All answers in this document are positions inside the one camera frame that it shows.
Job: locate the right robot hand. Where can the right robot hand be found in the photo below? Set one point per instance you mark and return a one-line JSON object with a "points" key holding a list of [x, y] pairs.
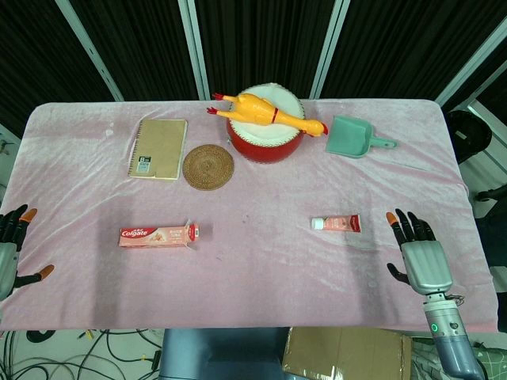
{"points": [[425, 261]]}

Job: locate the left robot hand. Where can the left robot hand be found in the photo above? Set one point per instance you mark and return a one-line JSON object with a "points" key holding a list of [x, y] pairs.
{"points": [[8, 261]]}

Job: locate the pink toothpaste tube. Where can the pink toothpaste tube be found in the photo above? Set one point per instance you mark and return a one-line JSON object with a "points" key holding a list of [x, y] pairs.
{"points": [[340, 223]]}

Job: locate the pink Colgate toothpaste box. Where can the pink Colgate toothpaste box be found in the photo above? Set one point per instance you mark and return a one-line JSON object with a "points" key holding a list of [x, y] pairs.
{"points": [[154, 236]]}

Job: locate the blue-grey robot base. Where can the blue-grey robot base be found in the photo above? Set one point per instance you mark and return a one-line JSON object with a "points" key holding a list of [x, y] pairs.
{"points": [[222, 354]]}

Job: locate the brown cardboard box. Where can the brown cardboard box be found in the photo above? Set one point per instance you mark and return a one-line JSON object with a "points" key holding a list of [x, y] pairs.
{"points": [[344, 352]]}

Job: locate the black chair base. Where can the black chair base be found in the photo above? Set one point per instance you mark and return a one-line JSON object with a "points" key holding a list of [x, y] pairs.
{"points": [[491, 194]]}

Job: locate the green patterned cloth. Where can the green patterned cloth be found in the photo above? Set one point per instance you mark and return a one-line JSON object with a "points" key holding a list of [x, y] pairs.
{"points": [[491, 362]]}

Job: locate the black round stool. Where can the black round stool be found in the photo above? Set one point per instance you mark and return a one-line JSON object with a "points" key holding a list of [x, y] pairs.
{"points": [[469, 134]]}

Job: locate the green plastic dustpan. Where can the green plastic dustpan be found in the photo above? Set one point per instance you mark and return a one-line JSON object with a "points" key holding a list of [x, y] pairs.
{"points": [[348, 136]]}

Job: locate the pink velvet tablecloth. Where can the pink velvet tablecloth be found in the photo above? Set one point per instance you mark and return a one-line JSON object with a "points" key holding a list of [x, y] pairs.
{"points": [[253, 277]]}

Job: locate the brown spiral notebook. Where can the brown spiral notebook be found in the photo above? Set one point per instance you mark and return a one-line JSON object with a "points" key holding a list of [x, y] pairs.
{"points": [[160, 148]]}

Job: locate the red drum with white head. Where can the red drum with white head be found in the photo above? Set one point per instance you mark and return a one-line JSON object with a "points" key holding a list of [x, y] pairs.
{"points": [[261, 144]]}

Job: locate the round woven coaster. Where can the round woven coaster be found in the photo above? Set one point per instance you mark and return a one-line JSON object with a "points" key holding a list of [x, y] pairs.
{"points": [[208, 167]]}

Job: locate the yellow rubber chicken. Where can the yellow rubber chicken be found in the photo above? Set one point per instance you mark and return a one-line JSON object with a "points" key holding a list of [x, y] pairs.
{"points": [[253, 109]]}

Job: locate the black pleated curtain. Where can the black pleated curtain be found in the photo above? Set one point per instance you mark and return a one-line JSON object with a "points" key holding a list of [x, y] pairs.
{"points": [[257, 39]]}

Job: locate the white frame post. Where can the white frame post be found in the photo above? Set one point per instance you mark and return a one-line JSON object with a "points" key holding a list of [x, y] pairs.
{"points": [[330, 47], [471, 61], [195, 47], [89, 49]]}

